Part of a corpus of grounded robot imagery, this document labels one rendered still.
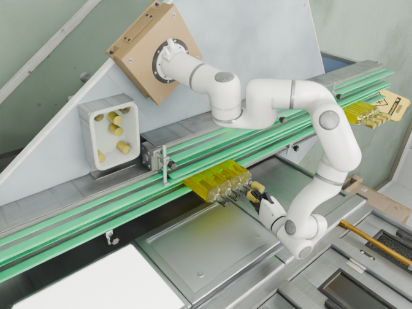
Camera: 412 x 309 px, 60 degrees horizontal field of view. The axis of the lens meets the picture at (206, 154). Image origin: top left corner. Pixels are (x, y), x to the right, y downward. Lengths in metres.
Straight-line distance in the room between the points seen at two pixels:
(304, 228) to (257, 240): 0.31
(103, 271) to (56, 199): 0.28
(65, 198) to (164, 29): 0.64
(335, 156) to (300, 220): 0.22
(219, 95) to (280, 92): 0.17
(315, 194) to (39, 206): 0.86
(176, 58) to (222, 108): 0.24
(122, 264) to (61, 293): 0.20
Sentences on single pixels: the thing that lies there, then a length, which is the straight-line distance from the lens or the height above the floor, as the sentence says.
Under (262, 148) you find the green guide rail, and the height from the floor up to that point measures 0.92.
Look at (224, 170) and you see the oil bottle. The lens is 1.42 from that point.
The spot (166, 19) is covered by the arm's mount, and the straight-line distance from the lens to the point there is 1.20.
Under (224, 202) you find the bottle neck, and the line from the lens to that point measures 1.28.
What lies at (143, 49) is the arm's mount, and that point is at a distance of 1.18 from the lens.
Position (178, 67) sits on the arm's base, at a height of 0.94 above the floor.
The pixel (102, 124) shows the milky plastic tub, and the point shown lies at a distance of 1.28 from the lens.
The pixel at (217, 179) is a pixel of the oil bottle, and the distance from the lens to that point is 1.36.
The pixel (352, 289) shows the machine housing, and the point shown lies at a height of 1.59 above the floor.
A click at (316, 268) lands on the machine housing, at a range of 1.39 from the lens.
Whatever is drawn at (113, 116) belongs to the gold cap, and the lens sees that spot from 1.26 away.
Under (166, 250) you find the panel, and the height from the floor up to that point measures 1.09.
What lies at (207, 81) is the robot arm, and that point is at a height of 1.08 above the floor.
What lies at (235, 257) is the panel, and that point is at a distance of 1.29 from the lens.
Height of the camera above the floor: 1.82
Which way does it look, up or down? 39 degrees down
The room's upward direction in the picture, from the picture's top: 123 degrees clockwise
